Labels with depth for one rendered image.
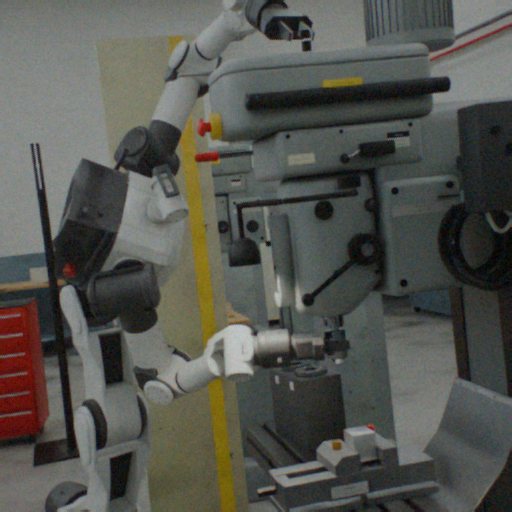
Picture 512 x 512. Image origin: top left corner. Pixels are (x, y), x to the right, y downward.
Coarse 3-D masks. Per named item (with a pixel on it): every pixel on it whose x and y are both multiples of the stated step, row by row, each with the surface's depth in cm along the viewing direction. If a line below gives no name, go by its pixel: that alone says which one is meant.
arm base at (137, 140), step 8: (136, 128) 222; (144, 128) 221; (128, 136) 222; (136, 136) 220; (144, 136) 219; (152, 136) 220; (120, 144) 223; (128, 144) 220; (136, 144) 219; (144, 144) 218; (120, 152) 222; (136, 152) 218; (144, 152) 218; (128, 160) 219; (136, 160) 218; (176, 160) 229; (128, 168) 222; (136, 168) 218; (144, 168) 219; (176, 168) 228
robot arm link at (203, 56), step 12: (216, 24) 220; (204, 36) 223; (216, 36) 221; (228, 36) 219; (192, 48) 227; (204, 48) 225; (216, 48) 224; (192, 60) 226; (204, 60) 228; (216, 60) 230; (180, 72) 229; (192, 72) 228; (204, 84) 231
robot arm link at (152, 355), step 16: (128, 336) 204; (144, 336) 203; (160, 336) 207; (144, 352) 206; (160, 352) 208; (144, 368) 209; (160, 368) 210; (144, 384) 212; (160, 384) 209; (160, 400) 212
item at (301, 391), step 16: (272, 368) 243; (288, 368) 236; (304, 368) 232; (320, 368) 230; (272, 384) 242; (288, 384) 231; (304, 384) 223; (320, 384) 225; (336, 384) 227; (272, 400) 243; (288, 400) 232; (304, 400) 223; (320, 400) 225; (336, 400) 227; (288, 416) 234; (304, 416) 224; (320, 416) 225; (336, 416) 227; (288, 432) 235; (304, 432) 225; (320, 432) 225; (336, 432) 227; (304, 448) 226
